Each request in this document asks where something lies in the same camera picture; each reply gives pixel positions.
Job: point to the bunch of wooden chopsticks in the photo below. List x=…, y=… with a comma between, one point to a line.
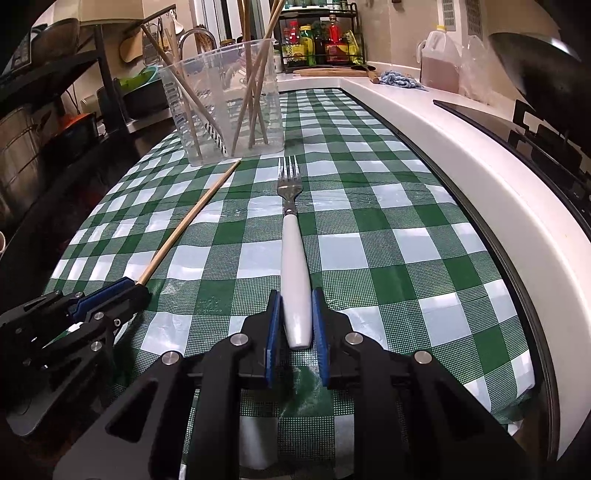
x=251, y=99

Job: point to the orange item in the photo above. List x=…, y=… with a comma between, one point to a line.
x=76, y=125

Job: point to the sliding glass door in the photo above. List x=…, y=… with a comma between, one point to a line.
x=221, y=18

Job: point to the black shelf rack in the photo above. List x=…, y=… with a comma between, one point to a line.
x=99, y=83

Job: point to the black spice rack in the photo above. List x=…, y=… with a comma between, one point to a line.
x=361, y=41

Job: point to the row of condiment bottles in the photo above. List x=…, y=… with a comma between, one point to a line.
x=318, y=46

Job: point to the long wooden chopstick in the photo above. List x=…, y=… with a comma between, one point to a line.
x=189, y=221

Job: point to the hanging ladle and spatulas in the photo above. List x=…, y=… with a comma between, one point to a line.
x=131, y=48

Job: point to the plastic oil jug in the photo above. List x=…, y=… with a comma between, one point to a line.
x=438, y=64

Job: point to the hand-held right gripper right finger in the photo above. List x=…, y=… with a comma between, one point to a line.
x=320, y=341

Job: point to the black pot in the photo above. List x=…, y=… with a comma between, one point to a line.
x=143, y=102

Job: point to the green checked tablecloth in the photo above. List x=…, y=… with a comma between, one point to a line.
x=392, y=258

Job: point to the chrome sink faucet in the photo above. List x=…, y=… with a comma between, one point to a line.
x=196, y=34

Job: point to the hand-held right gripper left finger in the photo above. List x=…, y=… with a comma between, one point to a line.
x=274, y=337

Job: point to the wooden cutting board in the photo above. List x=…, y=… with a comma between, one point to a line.
x=323, y=71

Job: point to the white vented wall panel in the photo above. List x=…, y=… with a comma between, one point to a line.
x=457, y=16

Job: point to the black wok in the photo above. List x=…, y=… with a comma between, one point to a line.
x=549, y=83

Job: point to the clear plastic bag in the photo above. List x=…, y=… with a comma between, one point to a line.
x=475, y=69

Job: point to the large steel pot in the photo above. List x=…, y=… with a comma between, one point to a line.
x=21, y=161

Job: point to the clear plastic container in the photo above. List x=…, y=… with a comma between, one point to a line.
x=180, y=92

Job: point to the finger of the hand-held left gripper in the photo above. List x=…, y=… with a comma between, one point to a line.
x=108, y=291
x=124, y=302

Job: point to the black gas stove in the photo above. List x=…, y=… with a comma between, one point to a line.
x=531, y=143

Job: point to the blue cloth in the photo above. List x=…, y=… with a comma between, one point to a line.
x=401, y=79

